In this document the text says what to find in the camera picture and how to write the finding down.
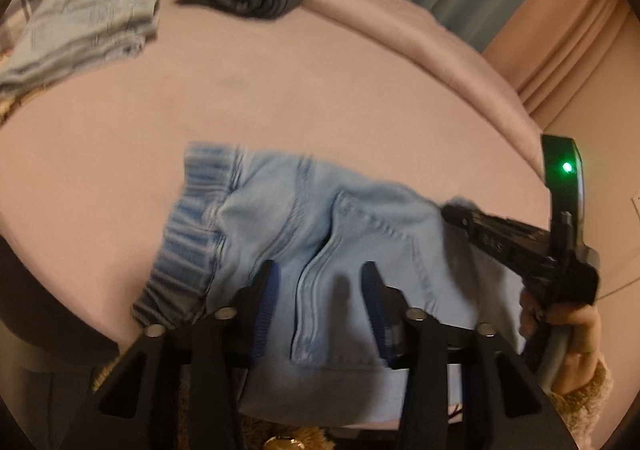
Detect pink curtain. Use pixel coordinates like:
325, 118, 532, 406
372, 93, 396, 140
305, 0, 633, 123

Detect pink duvet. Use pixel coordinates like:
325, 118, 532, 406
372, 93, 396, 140
167, 0, 543, 175

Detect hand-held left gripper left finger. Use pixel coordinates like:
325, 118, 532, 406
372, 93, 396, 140
60, 260, 282, 450

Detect folded pale blue jeans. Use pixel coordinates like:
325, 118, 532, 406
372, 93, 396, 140
0, 0, 163, 100

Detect brown fuzzy clothing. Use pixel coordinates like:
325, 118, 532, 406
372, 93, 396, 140
239, 414, 346, 450

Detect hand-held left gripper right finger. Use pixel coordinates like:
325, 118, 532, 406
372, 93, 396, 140
360, 261, 576, 450

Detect light blue jeans pants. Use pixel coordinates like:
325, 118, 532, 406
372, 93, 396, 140
131, 142, 531, 431

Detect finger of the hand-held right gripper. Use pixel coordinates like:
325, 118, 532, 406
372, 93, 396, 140
441, 202, 556, 305

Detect person's right forearm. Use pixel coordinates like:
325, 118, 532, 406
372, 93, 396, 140
542, 357, 615, 433

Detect person's right hand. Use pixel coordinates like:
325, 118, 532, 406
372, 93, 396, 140
519, 289, 602, 396

